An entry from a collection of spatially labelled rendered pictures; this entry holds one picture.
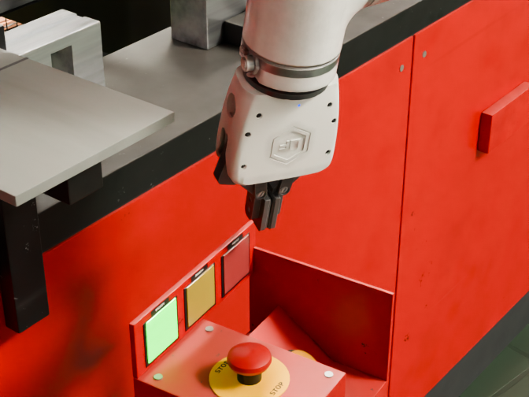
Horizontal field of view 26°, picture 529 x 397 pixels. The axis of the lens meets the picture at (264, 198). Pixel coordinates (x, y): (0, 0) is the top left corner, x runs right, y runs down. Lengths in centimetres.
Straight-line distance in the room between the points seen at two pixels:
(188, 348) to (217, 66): 43
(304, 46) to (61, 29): 40
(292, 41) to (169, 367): 32
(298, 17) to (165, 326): 31
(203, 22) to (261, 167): 44
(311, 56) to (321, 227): 63
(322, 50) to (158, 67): 47
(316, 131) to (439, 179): 81
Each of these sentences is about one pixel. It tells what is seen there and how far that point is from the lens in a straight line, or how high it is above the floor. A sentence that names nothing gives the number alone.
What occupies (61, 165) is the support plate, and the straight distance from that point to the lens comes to 92.
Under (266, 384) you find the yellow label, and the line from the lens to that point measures 102.
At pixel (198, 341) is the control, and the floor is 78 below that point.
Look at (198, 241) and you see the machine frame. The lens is 131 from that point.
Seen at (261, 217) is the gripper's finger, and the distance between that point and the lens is 107.
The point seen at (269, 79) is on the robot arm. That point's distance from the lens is 94.
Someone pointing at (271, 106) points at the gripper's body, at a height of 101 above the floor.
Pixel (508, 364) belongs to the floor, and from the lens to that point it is 234.
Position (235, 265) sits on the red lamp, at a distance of 112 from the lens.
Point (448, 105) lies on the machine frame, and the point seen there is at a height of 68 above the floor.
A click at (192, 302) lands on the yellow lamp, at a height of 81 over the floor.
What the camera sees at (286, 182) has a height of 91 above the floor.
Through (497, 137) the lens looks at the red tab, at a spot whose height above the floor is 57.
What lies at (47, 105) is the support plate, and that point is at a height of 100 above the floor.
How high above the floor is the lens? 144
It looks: 31 degrees down
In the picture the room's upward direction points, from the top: straight up
